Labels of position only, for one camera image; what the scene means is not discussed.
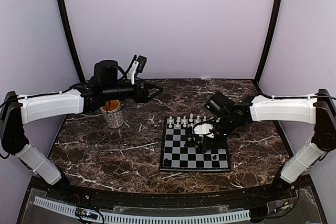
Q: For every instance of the black and white chessboard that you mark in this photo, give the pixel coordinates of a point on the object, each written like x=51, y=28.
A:
x=183, y=151

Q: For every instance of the white patterned mug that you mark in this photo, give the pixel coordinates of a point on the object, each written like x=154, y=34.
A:
x=112, y=113

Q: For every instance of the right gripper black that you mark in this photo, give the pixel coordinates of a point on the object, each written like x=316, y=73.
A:
x=214, y=144

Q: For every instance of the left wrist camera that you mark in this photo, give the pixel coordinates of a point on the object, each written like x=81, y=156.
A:
x=136, y=67

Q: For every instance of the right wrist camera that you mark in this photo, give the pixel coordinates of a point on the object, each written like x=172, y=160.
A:
x=203, y=129

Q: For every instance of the black corner frame post left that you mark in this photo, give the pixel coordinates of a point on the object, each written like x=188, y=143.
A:
x=70, y=40

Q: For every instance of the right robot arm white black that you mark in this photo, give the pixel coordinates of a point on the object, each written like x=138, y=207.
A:
x=317, y=109

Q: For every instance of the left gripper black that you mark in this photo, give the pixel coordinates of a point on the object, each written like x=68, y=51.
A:
x=144, y=97

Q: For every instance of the white perforated cable duct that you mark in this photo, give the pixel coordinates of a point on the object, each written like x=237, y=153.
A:
x=142, y=215

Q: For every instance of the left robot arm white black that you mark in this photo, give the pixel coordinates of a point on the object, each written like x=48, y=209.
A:
x=109, y=82

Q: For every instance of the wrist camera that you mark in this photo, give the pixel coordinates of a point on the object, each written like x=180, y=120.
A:
x=136, y=67
x=203, y=129

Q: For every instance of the pile of black chess pieces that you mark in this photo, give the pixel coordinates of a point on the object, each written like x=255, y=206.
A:
x=194, y=141

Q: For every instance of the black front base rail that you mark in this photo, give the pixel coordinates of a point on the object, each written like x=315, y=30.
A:
x=299, y=204

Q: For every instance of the white rook corner piece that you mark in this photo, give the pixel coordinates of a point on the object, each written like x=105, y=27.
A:
x=171, y=121

